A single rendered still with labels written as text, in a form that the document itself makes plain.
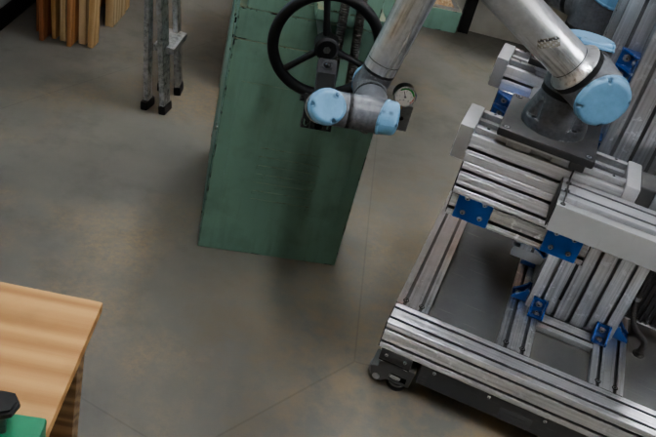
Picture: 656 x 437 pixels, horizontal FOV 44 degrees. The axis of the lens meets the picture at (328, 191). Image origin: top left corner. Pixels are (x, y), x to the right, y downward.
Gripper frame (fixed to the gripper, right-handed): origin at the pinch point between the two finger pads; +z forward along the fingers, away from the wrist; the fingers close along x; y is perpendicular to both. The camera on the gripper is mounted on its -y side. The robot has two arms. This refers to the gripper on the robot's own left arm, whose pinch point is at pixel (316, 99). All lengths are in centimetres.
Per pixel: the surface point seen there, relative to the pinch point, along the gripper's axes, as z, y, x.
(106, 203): 64, 42, -56
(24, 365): -67, 54, -45
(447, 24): 14.8, -26.3, 32.2
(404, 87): 16.8, -8.2, 24.1
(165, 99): 118, 6, -49
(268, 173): 38.6, 22.1, -7.4
